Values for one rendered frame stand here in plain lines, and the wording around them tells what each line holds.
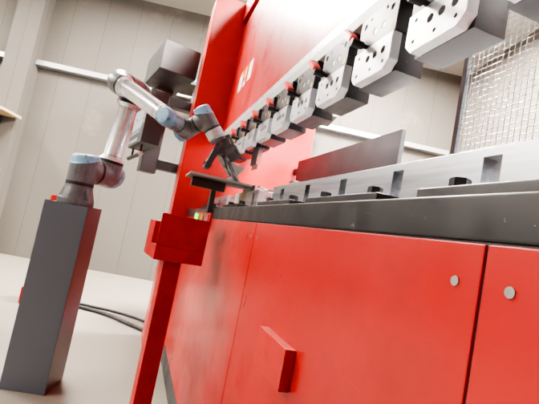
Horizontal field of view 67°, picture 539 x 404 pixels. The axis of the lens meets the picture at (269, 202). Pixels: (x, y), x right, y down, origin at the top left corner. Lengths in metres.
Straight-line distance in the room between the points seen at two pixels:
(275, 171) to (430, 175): 2.12
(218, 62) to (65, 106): 3.23
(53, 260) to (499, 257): 1.72
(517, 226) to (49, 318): 1.77
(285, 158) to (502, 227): 2.44
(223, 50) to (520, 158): 2.43
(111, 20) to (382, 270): 5.62
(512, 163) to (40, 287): 1.73
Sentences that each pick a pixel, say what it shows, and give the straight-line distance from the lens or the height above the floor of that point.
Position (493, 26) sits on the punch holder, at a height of 1.19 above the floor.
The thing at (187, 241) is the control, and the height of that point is 0.73.
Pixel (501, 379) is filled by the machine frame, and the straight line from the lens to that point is 0.40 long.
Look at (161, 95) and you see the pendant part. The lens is 2.81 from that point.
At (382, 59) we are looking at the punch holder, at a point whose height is 1.20.
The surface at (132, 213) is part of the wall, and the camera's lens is 5.26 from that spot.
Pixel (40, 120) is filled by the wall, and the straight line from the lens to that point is 5.77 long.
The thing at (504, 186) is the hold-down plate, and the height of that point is 0.90.
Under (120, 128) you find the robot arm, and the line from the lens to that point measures 2.03.
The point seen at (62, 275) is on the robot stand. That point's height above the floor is 0.48.
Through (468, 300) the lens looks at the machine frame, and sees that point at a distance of 0.42.
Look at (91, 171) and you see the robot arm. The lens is 1.92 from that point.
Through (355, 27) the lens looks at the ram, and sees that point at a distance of 1.11.
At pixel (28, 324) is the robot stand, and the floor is 0.27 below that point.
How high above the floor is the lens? 0.80
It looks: 5 degrees up
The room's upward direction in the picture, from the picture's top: 11 degrees clockwise
